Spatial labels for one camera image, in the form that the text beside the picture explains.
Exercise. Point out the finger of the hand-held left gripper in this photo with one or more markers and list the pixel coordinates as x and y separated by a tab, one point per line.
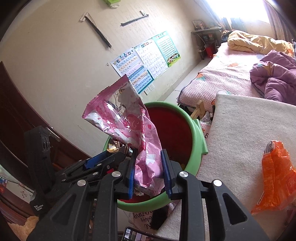
92	173
97	160

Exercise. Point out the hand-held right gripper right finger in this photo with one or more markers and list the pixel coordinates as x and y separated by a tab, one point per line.
167	176

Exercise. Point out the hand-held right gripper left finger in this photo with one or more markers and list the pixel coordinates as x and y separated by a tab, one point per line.
131	176

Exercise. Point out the yellow brown candy wrapper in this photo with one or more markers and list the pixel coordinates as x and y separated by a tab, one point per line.
115	148

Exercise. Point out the red bucket with green rim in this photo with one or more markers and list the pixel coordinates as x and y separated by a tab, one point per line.
175	129

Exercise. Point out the pink foil snack bag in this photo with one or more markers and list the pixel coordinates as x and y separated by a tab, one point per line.
138	125

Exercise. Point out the white floral cloth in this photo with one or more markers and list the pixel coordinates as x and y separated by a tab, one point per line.
20	192

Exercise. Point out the smartphone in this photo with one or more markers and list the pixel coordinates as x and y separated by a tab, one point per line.
134	235

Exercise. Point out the beige fluffy cloth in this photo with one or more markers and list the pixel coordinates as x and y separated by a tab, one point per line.
23	228

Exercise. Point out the light wooden slat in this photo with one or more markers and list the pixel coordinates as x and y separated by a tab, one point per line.
200	110

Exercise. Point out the orange snack packet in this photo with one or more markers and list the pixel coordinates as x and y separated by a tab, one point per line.
275	176

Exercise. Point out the pink carrot print bed pad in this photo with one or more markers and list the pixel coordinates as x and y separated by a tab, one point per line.
222	74

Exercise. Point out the red box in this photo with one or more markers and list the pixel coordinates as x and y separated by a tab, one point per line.
209	51

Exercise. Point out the purple quilt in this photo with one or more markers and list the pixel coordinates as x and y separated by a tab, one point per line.
277	78

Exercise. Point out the dark side desk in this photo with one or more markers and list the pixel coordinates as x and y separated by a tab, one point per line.
208	29

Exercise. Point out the small colourful box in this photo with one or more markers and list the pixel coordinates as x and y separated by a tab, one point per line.
198	24

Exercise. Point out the yellow quilt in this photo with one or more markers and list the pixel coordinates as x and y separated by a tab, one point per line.
254	42

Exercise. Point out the green garment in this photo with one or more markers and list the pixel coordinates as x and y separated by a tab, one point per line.
238	23

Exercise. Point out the window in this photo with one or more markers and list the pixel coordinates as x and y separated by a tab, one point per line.
242	9

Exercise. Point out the pink patterned curtain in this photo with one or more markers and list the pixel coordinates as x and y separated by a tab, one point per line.
279	20

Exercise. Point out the white wall socket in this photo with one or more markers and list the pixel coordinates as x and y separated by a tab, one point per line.
147	92
152	87

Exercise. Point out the blue learning wall poster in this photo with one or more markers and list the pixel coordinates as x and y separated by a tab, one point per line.
131	69

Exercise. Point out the white learning wall poster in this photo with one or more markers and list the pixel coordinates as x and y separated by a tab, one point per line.
152	58

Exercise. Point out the black strip with white bracket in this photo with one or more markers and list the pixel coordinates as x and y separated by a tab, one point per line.
99	32

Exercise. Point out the green learning wall poster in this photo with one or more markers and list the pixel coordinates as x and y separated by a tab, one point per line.
167	47

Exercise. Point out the black wall bar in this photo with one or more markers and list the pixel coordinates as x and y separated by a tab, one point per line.
134	19

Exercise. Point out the green wall pouch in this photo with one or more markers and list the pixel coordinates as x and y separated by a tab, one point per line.
112	1

